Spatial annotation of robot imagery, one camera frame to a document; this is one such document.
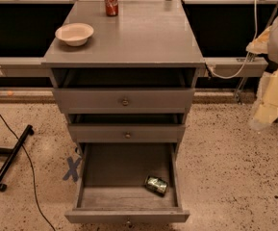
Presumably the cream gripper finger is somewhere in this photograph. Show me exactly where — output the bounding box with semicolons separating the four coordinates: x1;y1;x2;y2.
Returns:
246;27;270;55
249;69;278;130

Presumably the green soda can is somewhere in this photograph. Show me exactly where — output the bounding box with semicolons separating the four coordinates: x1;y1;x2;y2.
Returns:
144;175;168;196

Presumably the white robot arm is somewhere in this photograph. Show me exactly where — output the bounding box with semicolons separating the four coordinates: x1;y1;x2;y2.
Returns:
246;16;278;130

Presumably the grey drawer cabinet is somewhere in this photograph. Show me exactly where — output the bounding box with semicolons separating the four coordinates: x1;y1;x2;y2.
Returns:
44;0;205;149

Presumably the red soda can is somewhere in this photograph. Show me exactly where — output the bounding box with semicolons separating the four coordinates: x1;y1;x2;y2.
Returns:
105;0;118;16

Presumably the grey top drawer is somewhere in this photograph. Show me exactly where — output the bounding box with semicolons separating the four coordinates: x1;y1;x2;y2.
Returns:
53;67;195;114

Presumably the grey open bottom drawer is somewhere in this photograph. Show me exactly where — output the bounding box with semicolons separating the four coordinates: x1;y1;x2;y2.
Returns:
65;143;190;223

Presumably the grey middle drawer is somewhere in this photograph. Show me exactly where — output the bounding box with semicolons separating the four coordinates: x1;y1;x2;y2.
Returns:
68;114;185;142

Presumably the white bowl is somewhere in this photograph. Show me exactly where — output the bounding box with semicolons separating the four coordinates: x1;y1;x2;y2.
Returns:
55;23;94;47

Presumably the black stand leg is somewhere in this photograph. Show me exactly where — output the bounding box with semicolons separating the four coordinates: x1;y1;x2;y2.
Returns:
0;125;34;192

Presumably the white hanging cable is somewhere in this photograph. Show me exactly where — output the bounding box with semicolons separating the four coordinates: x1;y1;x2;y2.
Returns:
207;0;259;80

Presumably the black floor cable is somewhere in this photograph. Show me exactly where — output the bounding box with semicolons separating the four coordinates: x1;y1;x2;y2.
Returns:
0;86;57;231

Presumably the grey metal frame rail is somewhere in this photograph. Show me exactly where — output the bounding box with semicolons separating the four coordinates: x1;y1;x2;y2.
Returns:
0;57;267;77

